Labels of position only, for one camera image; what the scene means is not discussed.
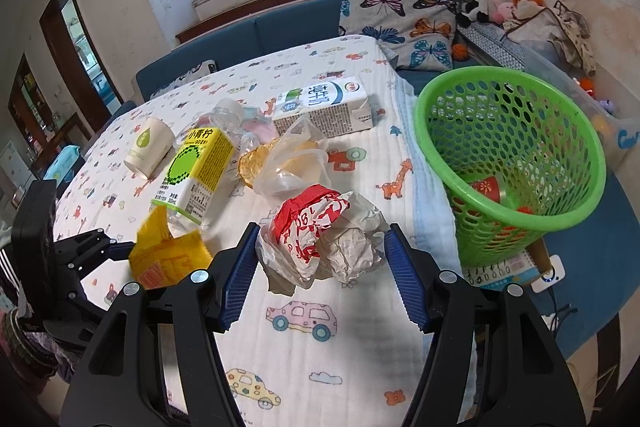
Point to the person's left forearm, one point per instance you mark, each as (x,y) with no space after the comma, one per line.
(20,332)

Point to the clear plastic bottle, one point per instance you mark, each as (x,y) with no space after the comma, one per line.
(235,119)

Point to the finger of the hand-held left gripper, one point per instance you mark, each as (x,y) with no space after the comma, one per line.
(82,294)
(117,252)

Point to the red white paper wrapper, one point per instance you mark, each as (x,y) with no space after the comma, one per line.
(320,237)

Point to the blue checkered cloth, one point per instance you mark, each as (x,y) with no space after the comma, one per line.
(492,47)

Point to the pink plush toy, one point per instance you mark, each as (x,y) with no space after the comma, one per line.
(502,12)

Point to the pink and blue wrapper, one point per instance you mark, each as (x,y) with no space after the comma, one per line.
(257,129)

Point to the printed book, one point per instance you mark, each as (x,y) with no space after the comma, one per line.
(500,278)

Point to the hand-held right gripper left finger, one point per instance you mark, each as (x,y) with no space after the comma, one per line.
(239,279)

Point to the small printed pillow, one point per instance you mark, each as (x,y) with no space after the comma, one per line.
(187,77)

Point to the orange fox plush toy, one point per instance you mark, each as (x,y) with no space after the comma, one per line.
(526,1)

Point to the blue sofa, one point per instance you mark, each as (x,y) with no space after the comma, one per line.
(280,27)

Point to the white paper cup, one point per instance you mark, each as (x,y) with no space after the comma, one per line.
(147,147)

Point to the orange ball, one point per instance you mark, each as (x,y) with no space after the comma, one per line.
(460,51)

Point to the beige patterned cloth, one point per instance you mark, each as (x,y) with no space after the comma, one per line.
(555,32)

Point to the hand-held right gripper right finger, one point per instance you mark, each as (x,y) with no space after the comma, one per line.
(406,282)

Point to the green plastic basket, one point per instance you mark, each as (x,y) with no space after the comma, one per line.
(510,142)

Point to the clear plastic bag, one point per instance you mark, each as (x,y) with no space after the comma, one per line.
(292,164)

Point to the white charger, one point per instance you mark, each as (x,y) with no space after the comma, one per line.
(547,276)

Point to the butterfly print pillow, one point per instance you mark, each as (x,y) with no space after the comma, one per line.
(405,27)

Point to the white milk carton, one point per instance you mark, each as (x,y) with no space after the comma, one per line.
(325,107)

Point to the brown door frame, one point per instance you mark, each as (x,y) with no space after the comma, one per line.
(75,47)

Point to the clear plastic storage bin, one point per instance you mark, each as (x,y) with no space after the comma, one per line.
(590,97)

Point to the blue wipes pack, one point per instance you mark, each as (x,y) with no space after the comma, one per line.
(65,163)

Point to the yellow drink carton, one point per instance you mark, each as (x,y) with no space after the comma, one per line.
(200,172)

